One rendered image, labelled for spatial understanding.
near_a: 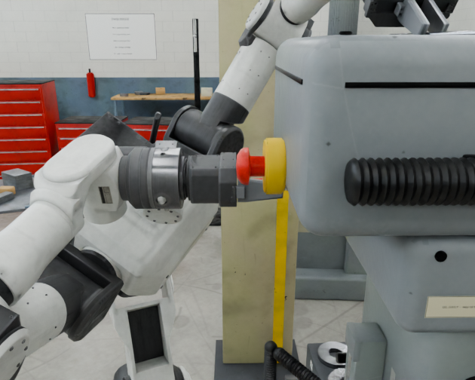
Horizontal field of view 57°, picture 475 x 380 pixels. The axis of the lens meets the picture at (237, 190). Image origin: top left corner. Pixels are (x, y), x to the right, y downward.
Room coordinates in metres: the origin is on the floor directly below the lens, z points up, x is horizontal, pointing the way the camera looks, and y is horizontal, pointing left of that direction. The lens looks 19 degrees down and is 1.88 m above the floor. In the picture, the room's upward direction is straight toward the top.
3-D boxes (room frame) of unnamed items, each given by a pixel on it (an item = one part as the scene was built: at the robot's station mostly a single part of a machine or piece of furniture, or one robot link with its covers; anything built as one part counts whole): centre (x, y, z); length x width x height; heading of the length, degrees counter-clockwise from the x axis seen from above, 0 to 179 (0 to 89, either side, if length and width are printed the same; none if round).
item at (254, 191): (0.54, -0.03, 1.70); 0.06 x 0.02 x 0.03; 91
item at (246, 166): (0.45, -0.01, 1.76); 0.04 x 0.03 x 0.04; 1
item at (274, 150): (0.45, -0.04, 1.76); 0.06 x 0.02 x 0.06; 1
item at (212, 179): (0.60, 0.06, 1.70); 0.13 x 0.12 x 0.10; 1
